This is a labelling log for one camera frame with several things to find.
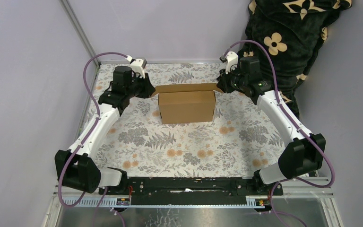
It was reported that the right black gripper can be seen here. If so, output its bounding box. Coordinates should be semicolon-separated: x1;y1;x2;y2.
216;65;247;94

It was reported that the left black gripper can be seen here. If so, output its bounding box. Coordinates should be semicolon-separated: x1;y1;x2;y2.
125;72;156;99

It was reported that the brown cardboard box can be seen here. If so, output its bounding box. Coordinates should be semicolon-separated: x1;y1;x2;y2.
153;83;223;124

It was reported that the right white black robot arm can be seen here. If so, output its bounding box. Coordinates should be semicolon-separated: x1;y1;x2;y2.
216;52;326;195

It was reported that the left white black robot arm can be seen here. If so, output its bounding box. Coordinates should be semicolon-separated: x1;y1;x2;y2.
54;65;155;194

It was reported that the black floral blanket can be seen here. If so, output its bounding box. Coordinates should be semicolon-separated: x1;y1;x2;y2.
245;0;352;118

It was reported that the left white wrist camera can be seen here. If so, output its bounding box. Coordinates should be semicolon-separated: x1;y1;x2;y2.
130;58;147;79

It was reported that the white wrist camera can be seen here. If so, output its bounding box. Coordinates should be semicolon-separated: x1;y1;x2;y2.
130;58;147;79
225;52;239;74

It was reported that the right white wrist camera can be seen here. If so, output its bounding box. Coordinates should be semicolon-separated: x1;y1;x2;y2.
225;52;239;74

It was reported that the aluminium corner post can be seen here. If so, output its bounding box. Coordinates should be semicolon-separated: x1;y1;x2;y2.
59;0;96;58

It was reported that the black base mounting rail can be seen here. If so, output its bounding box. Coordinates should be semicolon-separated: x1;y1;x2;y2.
99;177;284;206

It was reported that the aluminium frame rail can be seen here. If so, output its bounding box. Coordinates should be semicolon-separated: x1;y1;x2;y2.
53;176;334;208

